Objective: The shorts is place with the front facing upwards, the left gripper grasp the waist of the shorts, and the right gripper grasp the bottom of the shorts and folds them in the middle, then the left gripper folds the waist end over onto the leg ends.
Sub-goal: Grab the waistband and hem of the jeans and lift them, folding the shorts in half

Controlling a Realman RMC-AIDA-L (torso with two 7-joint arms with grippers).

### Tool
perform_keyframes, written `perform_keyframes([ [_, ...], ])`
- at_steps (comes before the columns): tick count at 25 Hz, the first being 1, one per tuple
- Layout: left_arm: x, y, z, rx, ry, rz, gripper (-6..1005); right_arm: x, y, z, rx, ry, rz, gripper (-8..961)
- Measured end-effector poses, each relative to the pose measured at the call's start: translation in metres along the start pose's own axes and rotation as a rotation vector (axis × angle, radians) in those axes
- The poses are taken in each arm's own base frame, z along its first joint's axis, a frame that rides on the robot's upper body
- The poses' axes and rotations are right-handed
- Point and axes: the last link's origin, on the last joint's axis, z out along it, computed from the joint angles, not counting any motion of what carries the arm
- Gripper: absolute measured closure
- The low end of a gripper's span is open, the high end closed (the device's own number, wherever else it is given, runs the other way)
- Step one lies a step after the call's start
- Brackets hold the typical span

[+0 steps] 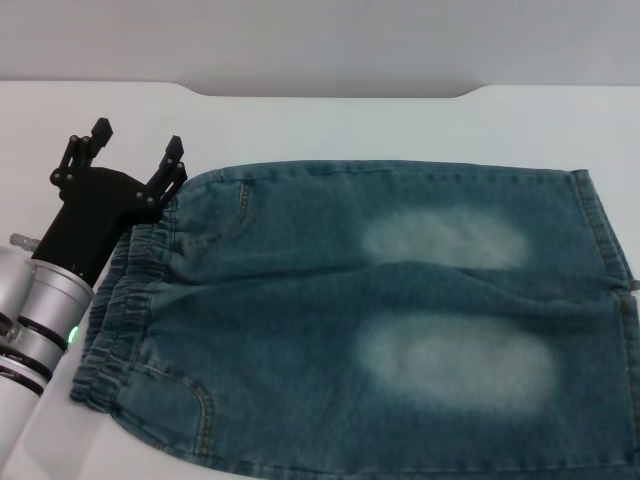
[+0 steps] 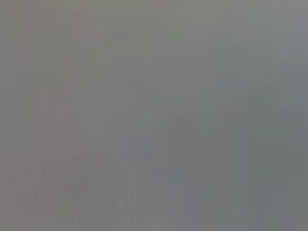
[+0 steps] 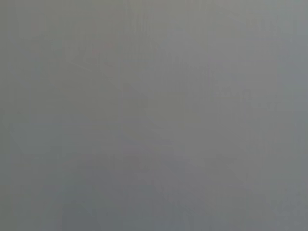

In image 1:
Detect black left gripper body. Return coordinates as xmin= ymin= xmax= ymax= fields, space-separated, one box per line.
xmin=30 ymin=166 xmax=152 ymax=287

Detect blue denim shorts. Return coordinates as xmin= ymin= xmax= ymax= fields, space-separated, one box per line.
xmin=69 ymin=159 xmax=640 ymax=480

